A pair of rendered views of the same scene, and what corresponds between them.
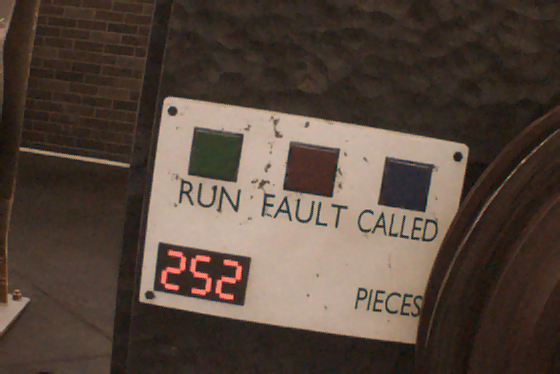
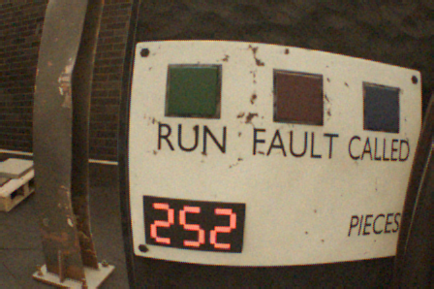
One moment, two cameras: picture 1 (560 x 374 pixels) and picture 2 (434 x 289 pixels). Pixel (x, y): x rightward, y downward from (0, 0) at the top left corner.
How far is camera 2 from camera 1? 0.28 m
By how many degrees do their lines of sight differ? 7
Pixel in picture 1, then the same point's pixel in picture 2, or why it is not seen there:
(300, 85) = (273, 17)
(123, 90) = not seen: hidden behind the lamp
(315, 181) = (305, 109)
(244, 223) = (234, 165)
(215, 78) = (188, 18)
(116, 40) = not seen: hidden behind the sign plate
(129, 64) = not seen: hidden behind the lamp
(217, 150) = (194, 84)
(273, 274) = (270, 217)
